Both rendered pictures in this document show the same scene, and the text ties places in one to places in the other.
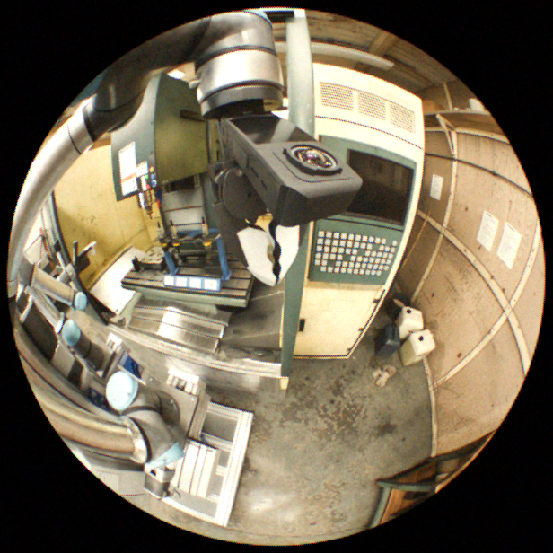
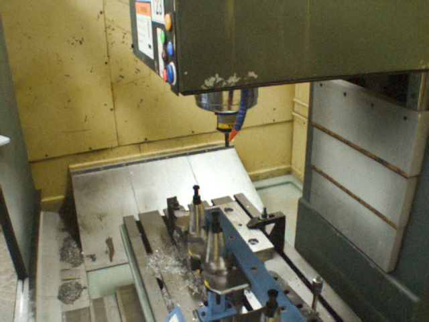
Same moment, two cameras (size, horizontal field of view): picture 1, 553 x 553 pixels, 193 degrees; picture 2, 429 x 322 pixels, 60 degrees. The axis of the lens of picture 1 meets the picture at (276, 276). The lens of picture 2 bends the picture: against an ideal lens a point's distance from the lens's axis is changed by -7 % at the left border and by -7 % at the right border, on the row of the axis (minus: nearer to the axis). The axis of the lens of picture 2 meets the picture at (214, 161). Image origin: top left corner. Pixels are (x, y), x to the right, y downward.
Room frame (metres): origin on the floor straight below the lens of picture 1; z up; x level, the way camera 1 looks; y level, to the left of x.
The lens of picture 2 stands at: (0.61, 0.06, 1.70)
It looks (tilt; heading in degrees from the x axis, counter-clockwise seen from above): 24 degrees down; 65
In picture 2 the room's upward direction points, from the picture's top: 2 degrees counter-clockwise
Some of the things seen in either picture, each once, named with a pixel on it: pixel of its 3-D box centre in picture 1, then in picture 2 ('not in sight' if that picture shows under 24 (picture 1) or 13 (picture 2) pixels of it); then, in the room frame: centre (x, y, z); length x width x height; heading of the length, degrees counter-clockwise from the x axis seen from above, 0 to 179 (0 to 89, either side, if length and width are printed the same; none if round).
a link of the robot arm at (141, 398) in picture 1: (131, 398); not in sight; (0.00, 0.37, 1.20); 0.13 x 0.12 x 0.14; 46
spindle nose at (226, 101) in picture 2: (146, 197); (226, 80); (1.05, 0.92, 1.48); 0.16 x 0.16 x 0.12
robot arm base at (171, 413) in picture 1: (153, 408); not in sight; (0.01, 0.37, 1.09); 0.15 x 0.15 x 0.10
